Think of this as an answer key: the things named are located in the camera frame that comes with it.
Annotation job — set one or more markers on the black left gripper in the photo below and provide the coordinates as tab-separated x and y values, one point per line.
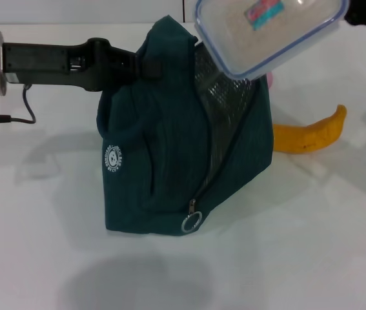
40	61

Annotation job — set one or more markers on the dark teal insulated lunch bag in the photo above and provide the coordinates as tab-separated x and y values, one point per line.
169	161

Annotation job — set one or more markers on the clear plastic lunch box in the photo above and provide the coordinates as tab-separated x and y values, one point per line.
260	35

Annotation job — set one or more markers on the pink toy peach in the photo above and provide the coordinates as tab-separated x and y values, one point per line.
270	80

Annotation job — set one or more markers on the yellow toy banana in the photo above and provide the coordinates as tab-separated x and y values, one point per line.
311	135

